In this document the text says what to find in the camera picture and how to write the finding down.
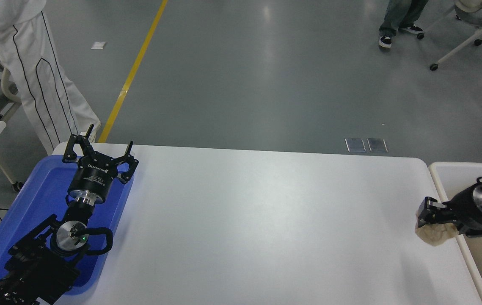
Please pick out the blue plastic tray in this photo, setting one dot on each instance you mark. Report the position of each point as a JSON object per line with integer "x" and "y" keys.
{"x": 42, "y": 195}

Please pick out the tan paper ball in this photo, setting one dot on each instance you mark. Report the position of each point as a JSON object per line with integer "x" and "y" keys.
{"x": 435, "y": 235}

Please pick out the person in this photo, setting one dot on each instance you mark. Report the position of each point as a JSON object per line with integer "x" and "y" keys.
{"x": 37, "y": 72}
{"x": 399, "y": 17}

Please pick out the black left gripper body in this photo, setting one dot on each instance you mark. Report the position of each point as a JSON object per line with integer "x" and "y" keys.
{"x": 90, "y": 180}

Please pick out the white paper scrap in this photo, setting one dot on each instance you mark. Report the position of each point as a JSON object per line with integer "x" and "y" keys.
{"x": 98, "y": 45}

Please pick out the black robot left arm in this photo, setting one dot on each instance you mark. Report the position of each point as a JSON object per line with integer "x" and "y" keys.
{"x": 33, "y": 271}

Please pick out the metal floor plate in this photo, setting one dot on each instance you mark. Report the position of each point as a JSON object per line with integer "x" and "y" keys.
{"x": 355, "y": 145}
{"x": 377, "y": 145}

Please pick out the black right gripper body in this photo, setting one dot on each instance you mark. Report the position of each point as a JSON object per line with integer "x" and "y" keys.
{"x": 463, "y": 209}

